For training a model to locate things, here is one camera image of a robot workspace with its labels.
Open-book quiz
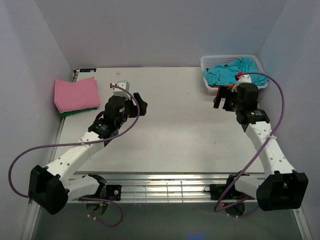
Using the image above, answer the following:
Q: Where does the teal t shirt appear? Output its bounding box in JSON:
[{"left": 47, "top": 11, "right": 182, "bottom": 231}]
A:
[{"left": 202, "top": 57, "right": 268, "bottom": 88}]

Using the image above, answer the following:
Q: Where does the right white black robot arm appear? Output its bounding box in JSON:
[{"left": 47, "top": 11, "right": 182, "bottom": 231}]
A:
[{"left": 213, "top": 83, "right": 309, "bottom": 211}]

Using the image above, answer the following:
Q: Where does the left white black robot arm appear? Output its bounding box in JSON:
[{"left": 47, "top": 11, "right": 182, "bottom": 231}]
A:
[{"left": 28, "top": 92, "right": 148, "bottom": 215}]

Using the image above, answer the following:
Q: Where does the orange t shirt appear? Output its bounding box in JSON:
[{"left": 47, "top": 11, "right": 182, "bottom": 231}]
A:
[{"left": 212, "top": 84, "right": 235, "bottom": 88}]

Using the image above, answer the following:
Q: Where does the white plastic basket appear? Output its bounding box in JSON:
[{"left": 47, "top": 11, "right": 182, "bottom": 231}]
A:
[{"left": 200, "top": 54, "right": 269, "bottom": 96}]

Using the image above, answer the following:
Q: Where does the folded pink t shirt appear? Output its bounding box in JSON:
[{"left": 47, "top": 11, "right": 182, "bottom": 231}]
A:
[{"left": 53, "top": 77, "right": 100, "bottom": 114}]

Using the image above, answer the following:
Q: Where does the blue label sticker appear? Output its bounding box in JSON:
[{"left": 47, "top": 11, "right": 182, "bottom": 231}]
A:
[{"left": 79, "top": 68, "right": 97, "bottom": 73}]

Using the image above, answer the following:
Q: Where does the folded green t shirt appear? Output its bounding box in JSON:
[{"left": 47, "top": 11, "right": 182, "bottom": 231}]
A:
[{"left": 60, "top": 107, "right": 98, "bottom": 118}]

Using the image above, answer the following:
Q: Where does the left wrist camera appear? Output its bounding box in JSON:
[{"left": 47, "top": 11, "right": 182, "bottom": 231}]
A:
[{"left": 110, "top": 80, "right": 130, "bottom": 99}]

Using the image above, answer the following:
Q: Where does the aluminium rail frame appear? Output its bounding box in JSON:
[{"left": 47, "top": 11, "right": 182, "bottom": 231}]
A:
[{"left": 21, "top": 117, "right": 313, "bottom": 240}]

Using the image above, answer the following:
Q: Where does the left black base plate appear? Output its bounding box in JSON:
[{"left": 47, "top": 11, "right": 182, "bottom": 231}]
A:
[{"left": 80, "top": 184, "right": 122, "bottom": 201}]

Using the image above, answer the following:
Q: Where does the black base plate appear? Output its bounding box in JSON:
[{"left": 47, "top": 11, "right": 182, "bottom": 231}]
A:
[
  {"left": 80, "top": 184, "right": 122, "bottom": 201},
  {"left": 203, "top": 184, "right": 253, "bottom": 200}
]

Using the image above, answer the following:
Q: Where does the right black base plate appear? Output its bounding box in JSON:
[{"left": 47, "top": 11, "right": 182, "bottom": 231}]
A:
[{"left": 203, "top": 184, "right": 253, "bottom": 200}]

